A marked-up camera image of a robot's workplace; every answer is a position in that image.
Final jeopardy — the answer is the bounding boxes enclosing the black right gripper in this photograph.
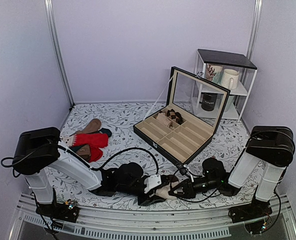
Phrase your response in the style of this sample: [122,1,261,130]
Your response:
[169,178,220,200]

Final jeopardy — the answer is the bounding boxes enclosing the cream brown striped sock pair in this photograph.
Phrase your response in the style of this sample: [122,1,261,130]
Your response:
[155,175,179,200]

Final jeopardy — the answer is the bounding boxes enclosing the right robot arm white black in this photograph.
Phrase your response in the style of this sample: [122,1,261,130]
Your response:
[169,125,295,218]

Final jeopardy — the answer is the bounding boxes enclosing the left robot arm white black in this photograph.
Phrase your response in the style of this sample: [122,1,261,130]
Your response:
[10,127,170,217]

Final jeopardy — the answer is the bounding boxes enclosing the floral patterned table mat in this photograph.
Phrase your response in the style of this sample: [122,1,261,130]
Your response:
[46,103,263,211]

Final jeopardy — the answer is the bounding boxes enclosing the black compartment box glass lid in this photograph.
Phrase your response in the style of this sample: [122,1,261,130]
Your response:
[133,66,230,167]

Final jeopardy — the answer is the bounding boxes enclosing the rolled brown checked sock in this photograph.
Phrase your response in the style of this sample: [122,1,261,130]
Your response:
[166,109,184,125]

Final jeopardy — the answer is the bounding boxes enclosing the rolled cream sock in box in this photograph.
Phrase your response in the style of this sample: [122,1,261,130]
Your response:
[156,112,173,129]

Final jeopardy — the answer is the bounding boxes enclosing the folded brown tan sock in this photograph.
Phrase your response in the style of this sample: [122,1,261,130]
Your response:
[76,144,91,162]

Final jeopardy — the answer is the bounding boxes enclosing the dark green sock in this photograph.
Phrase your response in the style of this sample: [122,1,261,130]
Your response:
[99,128,112,138]

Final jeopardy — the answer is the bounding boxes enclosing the black cylindrical mug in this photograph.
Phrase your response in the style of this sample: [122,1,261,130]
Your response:
[201,92,217,112]

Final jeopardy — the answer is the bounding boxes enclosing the white red character sock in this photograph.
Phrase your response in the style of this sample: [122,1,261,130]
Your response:
[61,135,77,148]

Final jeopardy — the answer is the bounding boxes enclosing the white ribbed mug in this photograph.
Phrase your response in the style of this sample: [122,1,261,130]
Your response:
[220,68,239,90]

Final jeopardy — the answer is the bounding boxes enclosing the white mug coral pattern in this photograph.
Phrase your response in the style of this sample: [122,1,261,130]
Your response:
[206,63,223,83]

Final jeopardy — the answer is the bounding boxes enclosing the white shelf black top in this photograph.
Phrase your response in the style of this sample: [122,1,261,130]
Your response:
[190,49,257,121]

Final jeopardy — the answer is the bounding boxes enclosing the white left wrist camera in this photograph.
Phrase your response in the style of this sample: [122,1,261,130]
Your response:
[144,174,170,195]

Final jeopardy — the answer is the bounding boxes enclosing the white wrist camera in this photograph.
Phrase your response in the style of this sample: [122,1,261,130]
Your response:
[177,164,194,183]
[144,174,170,195]

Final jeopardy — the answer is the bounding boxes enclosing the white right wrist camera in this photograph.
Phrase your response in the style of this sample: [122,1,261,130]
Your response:
[177,164,194,183]

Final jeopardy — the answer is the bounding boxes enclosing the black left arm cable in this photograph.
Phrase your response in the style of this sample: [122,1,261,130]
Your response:
[0,147,160,178]

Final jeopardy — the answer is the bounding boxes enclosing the aluminium front rail frame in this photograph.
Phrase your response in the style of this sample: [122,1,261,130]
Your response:
[7,194,296,240]

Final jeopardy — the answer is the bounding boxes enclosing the right aluminium corner post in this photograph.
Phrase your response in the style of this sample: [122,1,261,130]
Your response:
[246,0,263,60]

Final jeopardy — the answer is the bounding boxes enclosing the aluminium corner post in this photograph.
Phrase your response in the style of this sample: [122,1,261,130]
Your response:
[44,0,75,108]
[246,0,263,60]

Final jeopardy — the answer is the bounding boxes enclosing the left aluminium corner post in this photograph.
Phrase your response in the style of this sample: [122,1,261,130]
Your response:
[44,0,75,108]

